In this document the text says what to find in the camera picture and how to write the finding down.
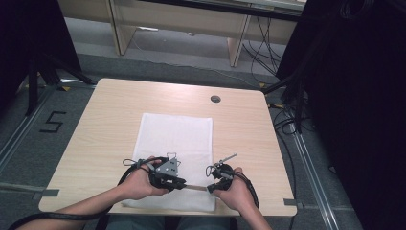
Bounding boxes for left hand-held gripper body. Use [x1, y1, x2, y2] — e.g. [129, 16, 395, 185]
[147, 151, 184, 194]

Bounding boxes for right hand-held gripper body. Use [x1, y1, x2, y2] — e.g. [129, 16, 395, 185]
[205, 152, 238, 190]

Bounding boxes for pale strip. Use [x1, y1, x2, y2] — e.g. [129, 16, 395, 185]
[184, 184, 209, 193]

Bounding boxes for white towel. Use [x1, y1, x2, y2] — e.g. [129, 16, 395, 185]
[121, 112, 217, 213]

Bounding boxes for person's right hand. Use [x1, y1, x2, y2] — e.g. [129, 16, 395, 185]
[212, 166, 257, 215]

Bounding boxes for person's left hand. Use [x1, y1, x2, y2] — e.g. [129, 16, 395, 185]
[118, 155, 170, 201]

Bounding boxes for person's legs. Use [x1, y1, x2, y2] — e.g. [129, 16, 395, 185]
[95, 214, 239, 230]

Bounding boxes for grey tape piece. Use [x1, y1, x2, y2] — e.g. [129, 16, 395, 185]
[282, 197, 305, 207]

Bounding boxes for black metal stand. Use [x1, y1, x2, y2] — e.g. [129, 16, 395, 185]
[24, 52, 98, 117]
[261, 75, 308, 135]

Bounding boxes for light wooden desk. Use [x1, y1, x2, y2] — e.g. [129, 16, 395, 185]
[56, 0, 308, 68]

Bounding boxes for black curtain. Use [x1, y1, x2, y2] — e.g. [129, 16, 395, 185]
[276, 0, 406, 230]
[0, 0, 82, 108]

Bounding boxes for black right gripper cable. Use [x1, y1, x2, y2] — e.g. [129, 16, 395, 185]
[234, 172, 260, 209]

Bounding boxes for black floor cables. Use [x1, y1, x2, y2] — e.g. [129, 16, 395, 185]
[269, 102, 305, 230]

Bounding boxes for grey floor rail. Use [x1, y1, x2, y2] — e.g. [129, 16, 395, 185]
[0, 80, 61, 175]
[288, 123, 344, 230]

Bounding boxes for bundle of black hanging cables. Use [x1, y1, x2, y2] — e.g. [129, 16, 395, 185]
[241, 15, 285, 78]

